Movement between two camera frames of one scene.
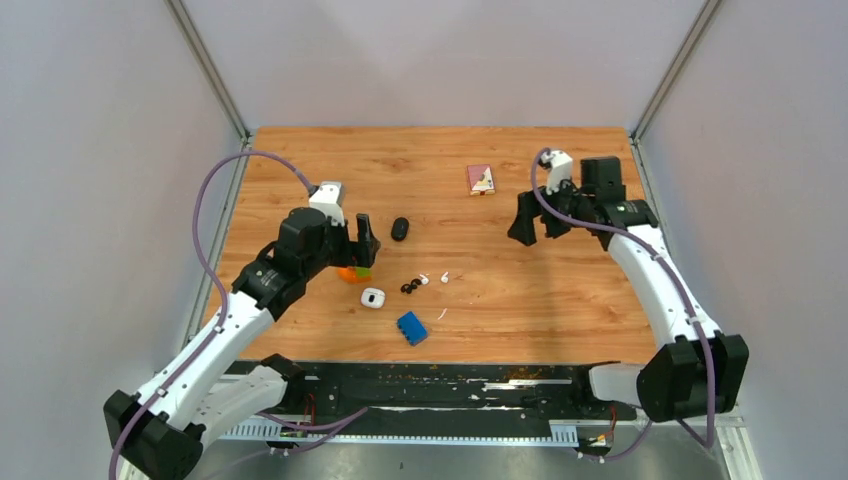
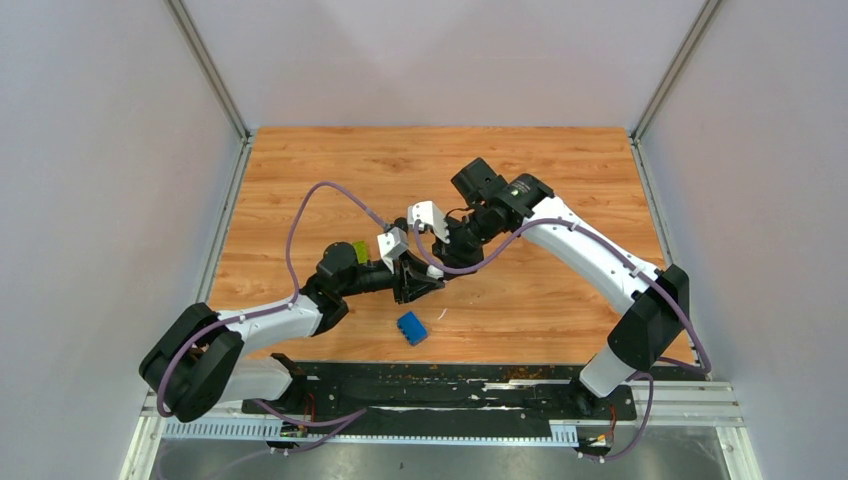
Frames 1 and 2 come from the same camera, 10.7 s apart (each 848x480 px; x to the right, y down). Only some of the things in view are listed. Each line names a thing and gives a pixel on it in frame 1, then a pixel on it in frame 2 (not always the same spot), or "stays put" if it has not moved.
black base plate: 459,394 stays put
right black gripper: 528,207 → 452,255
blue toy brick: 412,328 stays put
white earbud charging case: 373,297 → 433,272
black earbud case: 399,228 stays put
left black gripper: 362,253 → 412,270
